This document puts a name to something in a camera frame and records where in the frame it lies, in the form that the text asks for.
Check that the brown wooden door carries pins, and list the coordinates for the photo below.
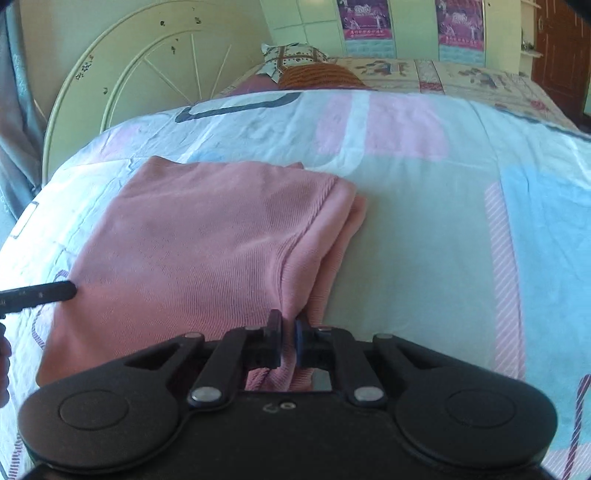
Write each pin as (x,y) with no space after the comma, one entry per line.
(561,55)

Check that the pink wall poster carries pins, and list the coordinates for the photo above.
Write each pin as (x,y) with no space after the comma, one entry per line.
(367,21)
(459,23)

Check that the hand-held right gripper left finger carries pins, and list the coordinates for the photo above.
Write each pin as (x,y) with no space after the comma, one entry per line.
(277,339)

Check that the pink knit sweater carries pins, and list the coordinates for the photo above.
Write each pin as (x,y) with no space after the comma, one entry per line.
(194,249)

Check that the cream printed quilt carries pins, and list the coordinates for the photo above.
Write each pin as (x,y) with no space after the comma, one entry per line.
(461,81)

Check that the cream corner shelf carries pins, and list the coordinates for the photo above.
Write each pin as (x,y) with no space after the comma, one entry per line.
(530,46)

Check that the orange knit pillow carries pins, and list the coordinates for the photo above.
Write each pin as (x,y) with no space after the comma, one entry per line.
(318,76)

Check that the grey curtain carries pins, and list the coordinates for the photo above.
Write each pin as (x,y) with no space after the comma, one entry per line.
(16,115)

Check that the cream wardrobe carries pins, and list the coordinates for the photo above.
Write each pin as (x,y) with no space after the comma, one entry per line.
(300,27)

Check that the cream arched headboard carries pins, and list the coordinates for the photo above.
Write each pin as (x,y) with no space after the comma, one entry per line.
(152,60)

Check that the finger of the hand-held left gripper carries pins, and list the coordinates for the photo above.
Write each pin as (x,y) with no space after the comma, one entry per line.
(41,293)

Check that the person's left hand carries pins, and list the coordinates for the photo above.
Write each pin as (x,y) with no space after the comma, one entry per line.
(3,364)

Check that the maroon bed sheet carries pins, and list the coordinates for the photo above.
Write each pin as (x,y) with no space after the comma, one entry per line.
(251,85)

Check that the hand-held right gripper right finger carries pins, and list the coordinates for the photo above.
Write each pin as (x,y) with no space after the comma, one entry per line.
(299,341)

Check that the patterned pillow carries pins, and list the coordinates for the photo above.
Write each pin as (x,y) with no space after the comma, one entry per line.
(288,57)

